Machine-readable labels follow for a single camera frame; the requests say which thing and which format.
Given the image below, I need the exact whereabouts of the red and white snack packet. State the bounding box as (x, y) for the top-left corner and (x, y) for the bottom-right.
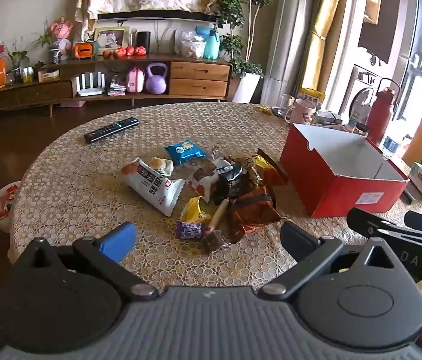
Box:
(189, 159), (230, 203)

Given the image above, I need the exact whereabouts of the brown candy in clear wrapper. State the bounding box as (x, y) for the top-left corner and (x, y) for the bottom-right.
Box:
(201, 230), (234, 254)

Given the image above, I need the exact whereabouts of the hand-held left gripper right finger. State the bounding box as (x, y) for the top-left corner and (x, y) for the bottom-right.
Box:
(257, 220), (414, 301)

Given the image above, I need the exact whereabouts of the grey box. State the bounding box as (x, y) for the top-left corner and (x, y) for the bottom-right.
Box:
(314, 110), (343, 126)

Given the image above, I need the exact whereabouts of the purple candy packet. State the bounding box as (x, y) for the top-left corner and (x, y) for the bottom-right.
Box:
(176, 220), (206, 240)

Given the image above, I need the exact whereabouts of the white bread bag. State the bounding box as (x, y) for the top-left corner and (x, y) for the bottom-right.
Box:
(122, 157), (186, 217)

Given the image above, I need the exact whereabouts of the television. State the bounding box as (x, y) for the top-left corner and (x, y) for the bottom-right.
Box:
(98, 9), (219, 23)

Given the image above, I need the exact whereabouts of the purple kettlebell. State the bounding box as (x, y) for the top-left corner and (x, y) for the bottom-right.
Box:
(145, 63), (168, 94)

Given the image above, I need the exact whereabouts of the black cylinder speaker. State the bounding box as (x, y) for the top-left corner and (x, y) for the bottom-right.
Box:
(136, 31), (152, 50)

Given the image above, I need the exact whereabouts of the black snack packet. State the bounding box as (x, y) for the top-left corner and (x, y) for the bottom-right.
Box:
(215, 163), (247, 205)

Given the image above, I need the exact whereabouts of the potted tree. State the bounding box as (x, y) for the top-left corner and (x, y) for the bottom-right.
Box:
(215, 0), (277, 79)

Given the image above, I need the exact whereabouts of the pink toy case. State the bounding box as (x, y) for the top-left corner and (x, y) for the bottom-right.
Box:
(126, 67), (146, 93)

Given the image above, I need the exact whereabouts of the orange radio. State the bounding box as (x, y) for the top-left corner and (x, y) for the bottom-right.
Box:
(74, 41), (100, 60)

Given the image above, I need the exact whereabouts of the white plant pot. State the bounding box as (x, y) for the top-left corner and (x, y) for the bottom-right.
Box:
(230, 73), (262, 104)

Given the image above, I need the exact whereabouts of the plastic water bottle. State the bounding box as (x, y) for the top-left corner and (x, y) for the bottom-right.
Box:
(382, 135), (403, 158)

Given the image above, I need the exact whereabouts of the shiny red gold snack packet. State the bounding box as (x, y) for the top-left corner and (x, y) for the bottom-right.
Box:
(246, 149), (288, 188)

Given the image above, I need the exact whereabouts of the teal spray bottle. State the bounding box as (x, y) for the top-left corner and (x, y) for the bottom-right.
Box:
(204, 28), (221, 60)

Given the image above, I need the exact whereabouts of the wooden tv cabinet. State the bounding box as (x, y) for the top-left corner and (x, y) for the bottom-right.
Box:
(0, 55), (233, 126)

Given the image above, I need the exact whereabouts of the pink mug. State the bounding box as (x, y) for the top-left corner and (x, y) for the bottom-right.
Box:
(285, 99), (317, 125)

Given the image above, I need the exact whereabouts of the clear plastic bag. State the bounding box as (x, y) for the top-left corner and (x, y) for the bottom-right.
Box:
(175, 30), (207, 59)

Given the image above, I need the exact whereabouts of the pink plush toy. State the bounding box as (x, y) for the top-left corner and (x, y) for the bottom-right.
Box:
(50, 19), (74, 58)

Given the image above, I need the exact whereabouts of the red thermos bottle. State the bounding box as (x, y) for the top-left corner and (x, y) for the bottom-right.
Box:
(365, 78), (401, 145)

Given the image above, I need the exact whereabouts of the red cardboard box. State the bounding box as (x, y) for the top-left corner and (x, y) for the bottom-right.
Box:
(279, 123), (410, 218)

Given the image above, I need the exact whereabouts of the stack of booklets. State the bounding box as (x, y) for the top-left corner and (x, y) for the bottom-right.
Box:
(107, 75), (126, 96)

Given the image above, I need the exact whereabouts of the washing machine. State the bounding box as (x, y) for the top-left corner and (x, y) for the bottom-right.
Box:
(340, 65), (384, 124)

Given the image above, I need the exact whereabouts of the white router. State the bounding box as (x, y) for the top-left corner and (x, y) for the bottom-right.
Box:
(75, 71), (106, 96)

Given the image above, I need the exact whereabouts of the standing air conditioner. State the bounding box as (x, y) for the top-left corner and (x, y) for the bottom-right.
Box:
(265, 0), (318, 104)

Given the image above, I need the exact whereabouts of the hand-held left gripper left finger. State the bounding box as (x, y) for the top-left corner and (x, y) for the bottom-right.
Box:
(18, 221), (160, 304)

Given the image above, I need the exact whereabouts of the small cardboard box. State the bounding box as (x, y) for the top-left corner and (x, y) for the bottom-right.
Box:
(38, 68), (61, 82)

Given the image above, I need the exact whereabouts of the photo frame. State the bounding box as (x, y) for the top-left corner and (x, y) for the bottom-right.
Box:
(94, 26), (131, 50)

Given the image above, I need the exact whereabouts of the blue snack packet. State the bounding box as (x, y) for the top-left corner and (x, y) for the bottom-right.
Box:
(164, 140), (208, 166)

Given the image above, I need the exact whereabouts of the black remote with coloured buttons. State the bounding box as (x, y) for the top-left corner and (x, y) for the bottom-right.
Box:
(84, 117), (139, 144)

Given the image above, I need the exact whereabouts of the yellow bag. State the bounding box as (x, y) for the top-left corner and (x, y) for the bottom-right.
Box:
(298, 87), (325, 103)

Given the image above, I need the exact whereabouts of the orange and dark snack packet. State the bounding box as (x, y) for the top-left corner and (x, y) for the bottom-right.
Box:
(230, 191), (282, 241)

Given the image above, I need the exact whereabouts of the small bun packet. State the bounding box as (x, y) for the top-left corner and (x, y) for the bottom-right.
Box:
(148, 157), (174, 176)

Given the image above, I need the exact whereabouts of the yellow snack packet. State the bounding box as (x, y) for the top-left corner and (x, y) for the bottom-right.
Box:
(180, 196), (212, 226)

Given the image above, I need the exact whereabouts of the yellow curtain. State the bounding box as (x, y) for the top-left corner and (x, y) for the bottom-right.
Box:
(301, 0), (350, 98)

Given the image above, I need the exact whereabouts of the sausage stick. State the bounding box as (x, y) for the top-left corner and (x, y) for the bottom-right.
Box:
(207, 199), (230, 232)

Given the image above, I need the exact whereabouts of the glass cup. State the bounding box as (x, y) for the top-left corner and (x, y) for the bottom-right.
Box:
(281, 94), (296, 117)

